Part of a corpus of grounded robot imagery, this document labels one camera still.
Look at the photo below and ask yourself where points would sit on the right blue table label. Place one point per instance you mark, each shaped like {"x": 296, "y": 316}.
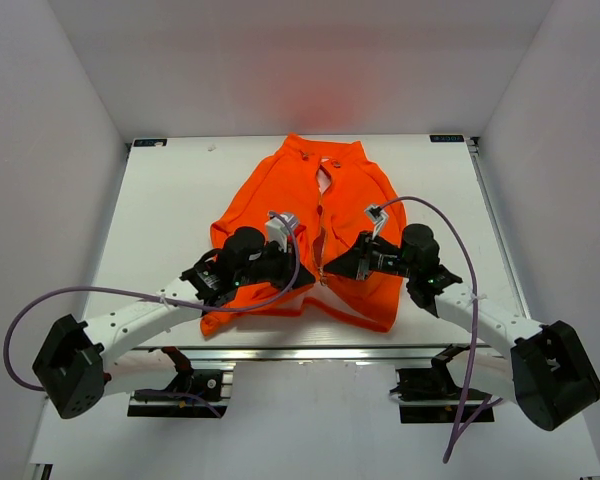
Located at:
{"x": 446, "y": 138}

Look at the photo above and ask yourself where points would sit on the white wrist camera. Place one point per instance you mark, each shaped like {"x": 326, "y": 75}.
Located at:
{"x": 280, "y": 227}
{"x": 378, "y": 216}

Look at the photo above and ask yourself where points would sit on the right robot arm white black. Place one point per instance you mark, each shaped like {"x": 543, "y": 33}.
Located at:
{"x": 542, "y": 368}

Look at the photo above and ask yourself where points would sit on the left blue table label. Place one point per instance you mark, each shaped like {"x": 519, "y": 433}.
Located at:
{"x": 149, "y": 142}

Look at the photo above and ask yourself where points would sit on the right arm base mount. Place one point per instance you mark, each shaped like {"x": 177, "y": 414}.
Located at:
{"x": 429, "y": 395}

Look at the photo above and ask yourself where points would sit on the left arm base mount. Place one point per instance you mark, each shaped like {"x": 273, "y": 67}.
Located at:
{"x": 193, "y": 392}

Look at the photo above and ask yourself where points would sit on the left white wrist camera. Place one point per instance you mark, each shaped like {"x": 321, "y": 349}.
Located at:
{"x": 280, "y": 227}

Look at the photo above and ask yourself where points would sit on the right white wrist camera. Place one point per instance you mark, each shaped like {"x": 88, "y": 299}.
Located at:
{"x": 378, "y": 216}

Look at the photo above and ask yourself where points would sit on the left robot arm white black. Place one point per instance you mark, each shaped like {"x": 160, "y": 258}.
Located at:
{"x": 80, "y": 362}

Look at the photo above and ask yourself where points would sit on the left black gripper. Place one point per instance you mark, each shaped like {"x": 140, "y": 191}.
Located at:
{"x": 284, "y": 261}

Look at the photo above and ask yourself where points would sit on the blue table label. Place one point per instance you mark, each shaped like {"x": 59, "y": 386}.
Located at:
{"x": 446, "y": 138}
{"x": 149, "y": 142}

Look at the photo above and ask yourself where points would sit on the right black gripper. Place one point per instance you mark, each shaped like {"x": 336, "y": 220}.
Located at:
{"x": 357, "y": 262}

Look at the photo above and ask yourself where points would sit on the orange jacket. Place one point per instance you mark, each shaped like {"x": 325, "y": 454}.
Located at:
{"x": 327, "y": 186}

